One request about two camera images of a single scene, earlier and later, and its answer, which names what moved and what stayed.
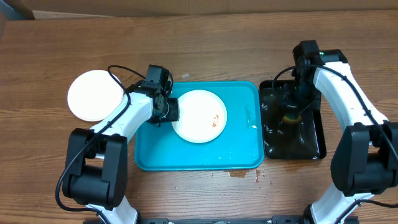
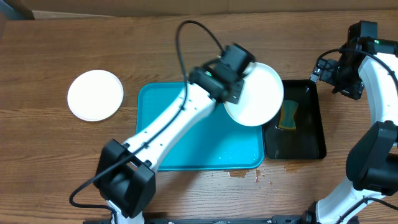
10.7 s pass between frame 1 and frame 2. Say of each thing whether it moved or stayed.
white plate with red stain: stayed
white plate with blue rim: moved
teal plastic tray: stayed
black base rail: stayed
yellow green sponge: moved
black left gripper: moved
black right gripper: moved
